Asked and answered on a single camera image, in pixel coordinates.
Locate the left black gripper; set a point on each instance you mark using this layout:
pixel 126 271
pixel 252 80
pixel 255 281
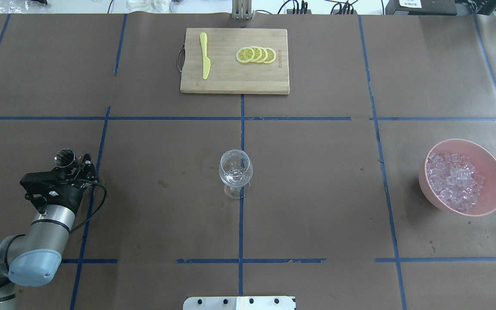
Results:
pixel 72 196

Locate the steel jigger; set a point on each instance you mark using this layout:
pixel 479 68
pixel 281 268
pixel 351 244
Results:
pixel 65 158

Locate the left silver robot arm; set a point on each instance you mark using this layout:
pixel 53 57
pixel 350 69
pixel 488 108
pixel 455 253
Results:
pixel 32 259

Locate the clear wine glass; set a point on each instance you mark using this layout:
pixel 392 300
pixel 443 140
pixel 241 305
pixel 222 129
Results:
pixel 236 170

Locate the ice cubes pile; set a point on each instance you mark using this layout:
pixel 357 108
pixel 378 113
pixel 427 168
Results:
pixel 455 180

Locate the pink ice bowl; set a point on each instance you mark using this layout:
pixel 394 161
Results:
pixel 485 164

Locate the bamboo cutting board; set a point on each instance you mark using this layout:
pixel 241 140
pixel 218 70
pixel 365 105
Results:
pixel 227 75

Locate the yellow plastic knife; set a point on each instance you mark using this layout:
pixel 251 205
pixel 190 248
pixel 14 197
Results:
pixel 206 62

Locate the black box device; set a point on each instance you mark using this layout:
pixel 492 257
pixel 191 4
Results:
pixel 421 7

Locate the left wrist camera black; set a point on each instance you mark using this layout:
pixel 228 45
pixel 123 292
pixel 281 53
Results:
pixel 33 185

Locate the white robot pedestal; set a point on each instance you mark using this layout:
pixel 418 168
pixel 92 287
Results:
pixel 240 303

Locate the aluminium frame post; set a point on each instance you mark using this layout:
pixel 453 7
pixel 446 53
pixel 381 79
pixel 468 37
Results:
pixel 242 10

